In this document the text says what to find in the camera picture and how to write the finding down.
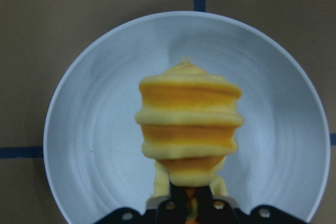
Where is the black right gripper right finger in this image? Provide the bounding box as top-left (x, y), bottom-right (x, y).
top-left (195, 186), bottom-right (305, 223)

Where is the blue plate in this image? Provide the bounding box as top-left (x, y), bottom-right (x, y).
top-left (44, 11), bottom-right (330, 223)

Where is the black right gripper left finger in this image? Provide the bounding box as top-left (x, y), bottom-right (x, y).
top-left (98, 184), bottom-right (194, 223)

